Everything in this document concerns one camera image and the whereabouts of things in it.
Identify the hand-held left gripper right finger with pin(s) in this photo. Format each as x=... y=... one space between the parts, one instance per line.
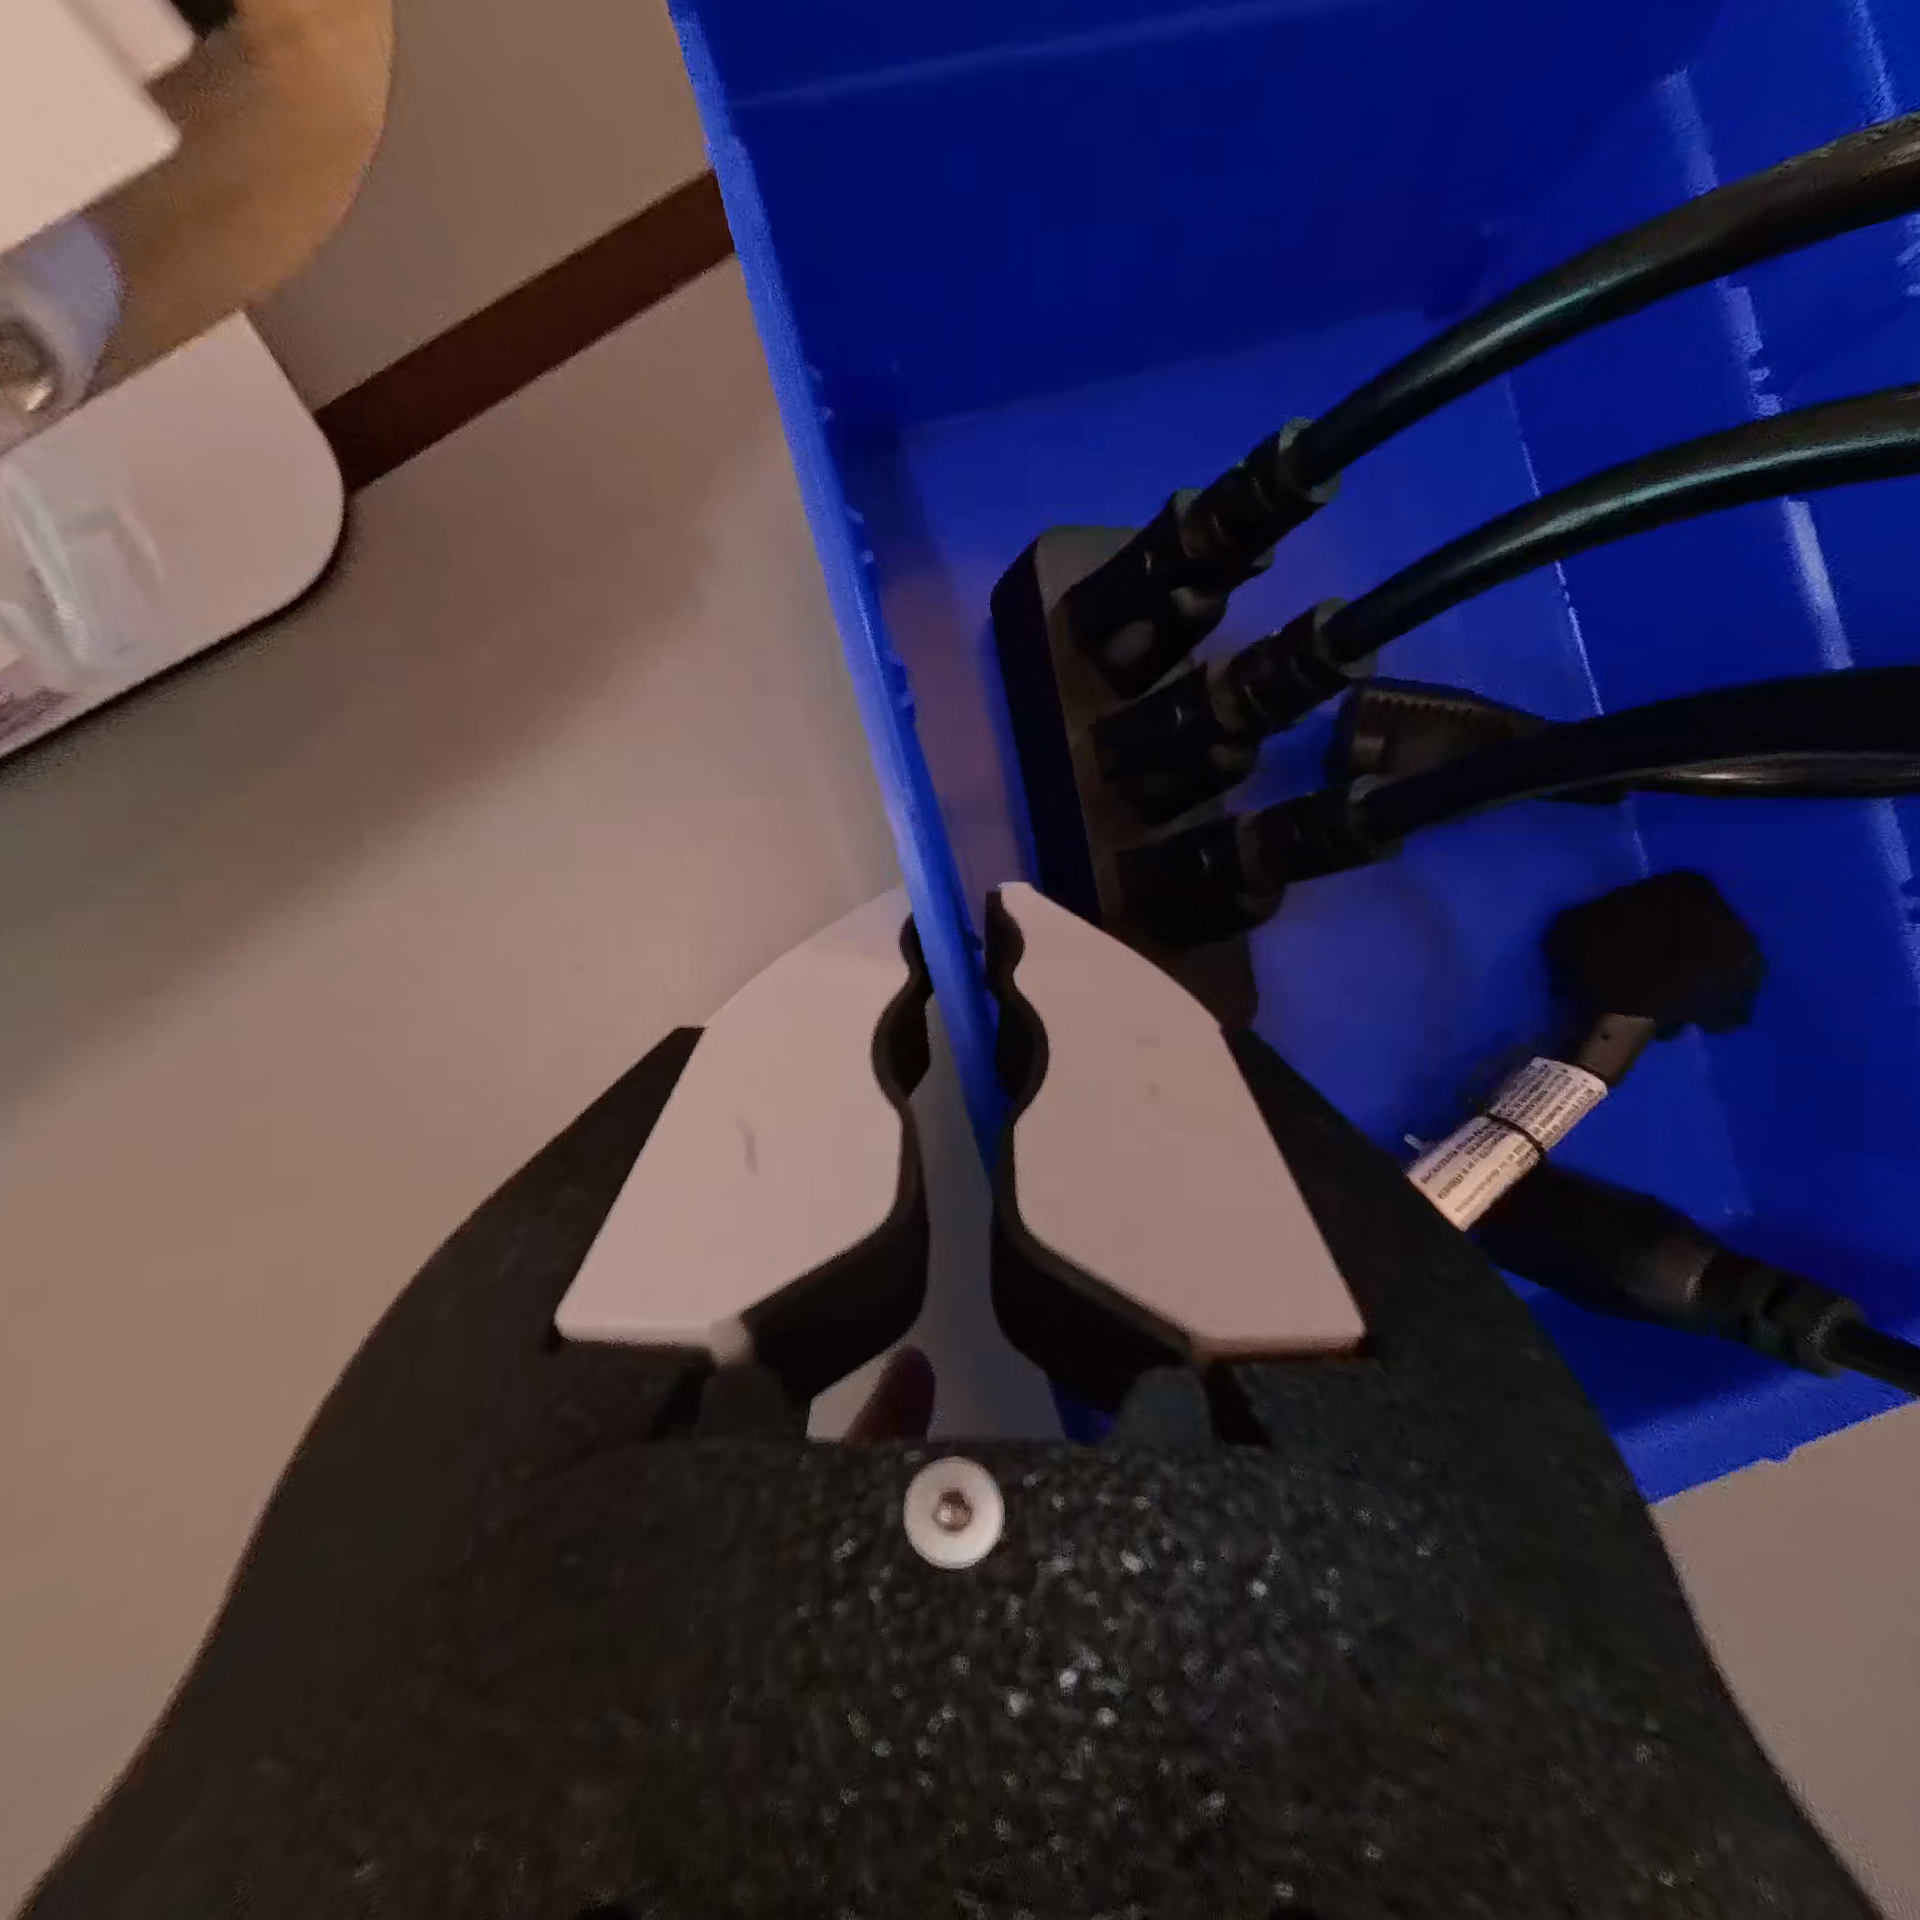
x=1172 y=1172

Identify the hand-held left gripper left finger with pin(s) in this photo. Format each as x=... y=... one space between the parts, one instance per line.
x=750 y=1172

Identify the black power strip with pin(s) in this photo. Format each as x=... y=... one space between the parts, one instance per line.
x=1060 y=676

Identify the black angled plug with label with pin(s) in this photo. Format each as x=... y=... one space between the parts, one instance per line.
x=1652 y=944

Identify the blue plastic bin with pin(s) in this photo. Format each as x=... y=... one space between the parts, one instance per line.
x=1125 y=224

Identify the white document stand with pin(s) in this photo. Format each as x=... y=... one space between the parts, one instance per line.
x=226 y=495

